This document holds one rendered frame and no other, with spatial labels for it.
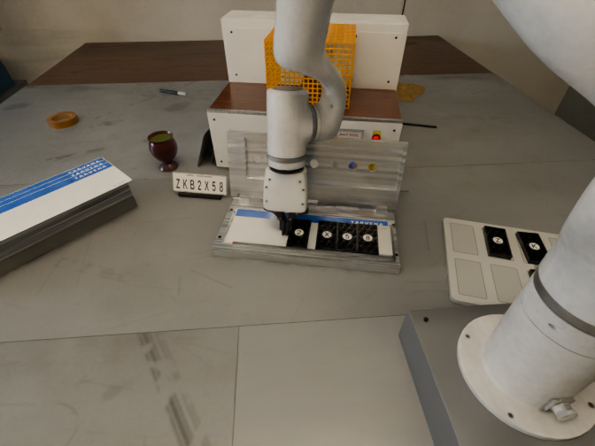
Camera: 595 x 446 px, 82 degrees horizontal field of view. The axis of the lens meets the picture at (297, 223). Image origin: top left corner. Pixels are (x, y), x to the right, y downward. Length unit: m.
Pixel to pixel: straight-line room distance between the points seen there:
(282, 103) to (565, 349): 0.56
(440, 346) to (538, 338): 0.16
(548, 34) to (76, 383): 0.81
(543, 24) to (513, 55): 2.75
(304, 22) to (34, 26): 2.47
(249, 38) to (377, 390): 1.01
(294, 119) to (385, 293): 0.41
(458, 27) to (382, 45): 1.74
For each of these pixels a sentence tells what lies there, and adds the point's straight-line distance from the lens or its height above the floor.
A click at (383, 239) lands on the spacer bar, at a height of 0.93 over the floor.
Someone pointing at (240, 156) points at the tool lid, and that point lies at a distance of 0.89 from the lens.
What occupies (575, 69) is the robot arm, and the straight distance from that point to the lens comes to 0.42.
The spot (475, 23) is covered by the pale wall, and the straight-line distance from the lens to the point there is 2.92.
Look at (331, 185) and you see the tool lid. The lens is 0.88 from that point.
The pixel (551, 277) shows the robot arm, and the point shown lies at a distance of 0.48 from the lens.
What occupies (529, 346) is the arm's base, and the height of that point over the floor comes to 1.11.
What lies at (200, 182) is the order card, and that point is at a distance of 1.02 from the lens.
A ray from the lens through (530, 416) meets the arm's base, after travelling 0.62.
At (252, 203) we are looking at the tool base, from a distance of 0.94.
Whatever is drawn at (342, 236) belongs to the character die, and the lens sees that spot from 0.83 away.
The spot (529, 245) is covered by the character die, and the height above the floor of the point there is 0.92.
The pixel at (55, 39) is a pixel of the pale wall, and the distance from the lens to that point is 2.90.
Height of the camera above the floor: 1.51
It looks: 42 degrees down
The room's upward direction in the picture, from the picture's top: straight up
